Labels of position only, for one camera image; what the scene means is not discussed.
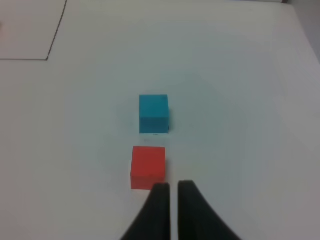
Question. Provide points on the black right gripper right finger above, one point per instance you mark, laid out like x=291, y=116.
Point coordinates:
x=196, y=219

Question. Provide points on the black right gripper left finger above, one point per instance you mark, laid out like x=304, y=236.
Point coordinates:
x=154, y=220

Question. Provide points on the red cube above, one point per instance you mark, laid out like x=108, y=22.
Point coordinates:
x=148, y=167

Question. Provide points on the blue cube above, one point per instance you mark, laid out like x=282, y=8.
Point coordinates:
x=154, y=114

